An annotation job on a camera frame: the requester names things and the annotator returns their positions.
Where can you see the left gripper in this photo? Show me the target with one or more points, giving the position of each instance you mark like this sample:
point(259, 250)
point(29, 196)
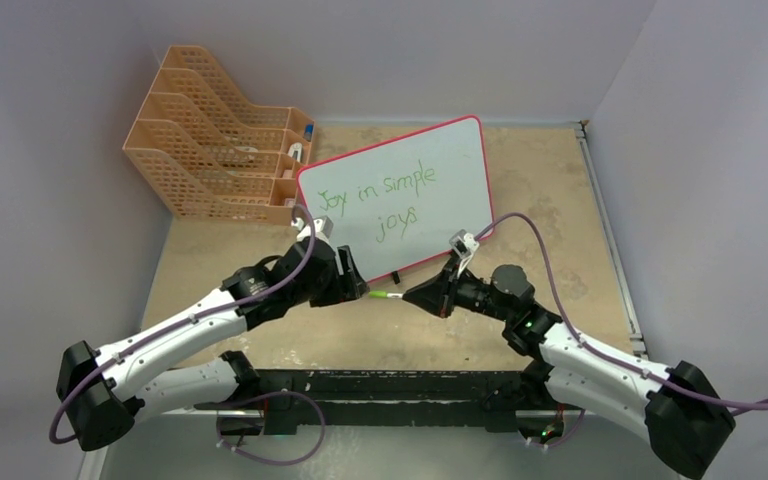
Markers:
point(353, 284)

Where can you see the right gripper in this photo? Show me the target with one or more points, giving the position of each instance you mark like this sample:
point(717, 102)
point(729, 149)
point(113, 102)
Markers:
point(438, 295)

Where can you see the pink framed whiteboard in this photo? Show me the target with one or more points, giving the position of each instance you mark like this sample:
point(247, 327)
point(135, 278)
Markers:
point(397, 203)

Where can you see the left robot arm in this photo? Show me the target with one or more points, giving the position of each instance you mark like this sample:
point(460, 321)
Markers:
point(104, 391)

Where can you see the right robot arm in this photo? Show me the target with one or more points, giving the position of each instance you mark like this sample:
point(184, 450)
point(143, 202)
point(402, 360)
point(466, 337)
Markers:
point(662, 405)

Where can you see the white stapler in organizer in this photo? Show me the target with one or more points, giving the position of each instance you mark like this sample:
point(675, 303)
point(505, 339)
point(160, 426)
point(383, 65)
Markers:
point(296, 151)

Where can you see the orange plastic file organizer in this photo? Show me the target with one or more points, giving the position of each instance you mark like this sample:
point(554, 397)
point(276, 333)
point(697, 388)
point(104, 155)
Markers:
point(209, 152)

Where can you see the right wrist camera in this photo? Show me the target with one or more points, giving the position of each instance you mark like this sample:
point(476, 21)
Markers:
point(464, 245)

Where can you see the aluminium base frame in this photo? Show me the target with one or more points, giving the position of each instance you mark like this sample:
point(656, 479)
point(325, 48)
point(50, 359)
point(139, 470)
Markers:
point(490, 400)

